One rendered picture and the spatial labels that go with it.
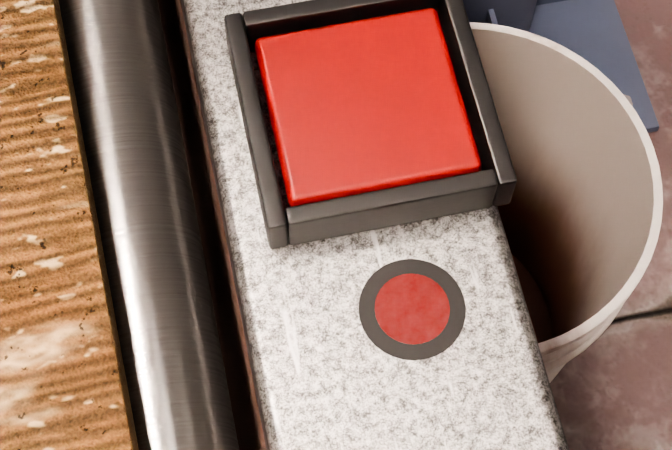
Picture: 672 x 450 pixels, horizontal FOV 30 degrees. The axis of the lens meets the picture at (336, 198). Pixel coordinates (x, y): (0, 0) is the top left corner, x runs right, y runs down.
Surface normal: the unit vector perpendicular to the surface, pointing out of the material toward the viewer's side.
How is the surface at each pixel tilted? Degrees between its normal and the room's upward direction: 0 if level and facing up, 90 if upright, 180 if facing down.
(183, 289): 40
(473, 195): 90
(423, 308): 0
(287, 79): 0
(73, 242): 0
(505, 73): 87
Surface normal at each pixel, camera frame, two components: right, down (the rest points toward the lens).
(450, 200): 0.21, 0.88
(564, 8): 0.01, -0.43
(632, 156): -0.96, 0.21
